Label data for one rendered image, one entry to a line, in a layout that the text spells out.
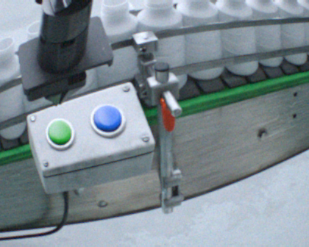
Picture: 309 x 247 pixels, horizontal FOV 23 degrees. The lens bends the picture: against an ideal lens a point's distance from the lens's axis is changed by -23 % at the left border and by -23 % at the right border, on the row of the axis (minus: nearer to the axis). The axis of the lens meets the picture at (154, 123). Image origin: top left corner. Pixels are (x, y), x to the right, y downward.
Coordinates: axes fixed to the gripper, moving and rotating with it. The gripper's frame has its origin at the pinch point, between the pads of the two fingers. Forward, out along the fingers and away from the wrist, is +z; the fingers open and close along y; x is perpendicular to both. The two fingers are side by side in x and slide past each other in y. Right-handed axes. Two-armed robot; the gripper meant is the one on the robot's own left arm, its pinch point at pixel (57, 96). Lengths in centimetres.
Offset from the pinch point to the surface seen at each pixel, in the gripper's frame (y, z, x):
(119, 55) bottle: -11.9, 15.4, -12.1
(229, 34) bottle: -27.6, 15.7, -12.5
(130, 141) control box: -7.8, 7.7, 3.3
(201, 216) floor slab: -48, 138, -33
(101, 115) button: -5.5, 6.7, 0.1
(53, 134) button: 0.8, 6.8, 0.7
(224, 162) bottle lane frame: -25.1, 33.6, -2.3
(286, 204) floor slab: -75, 134, -23
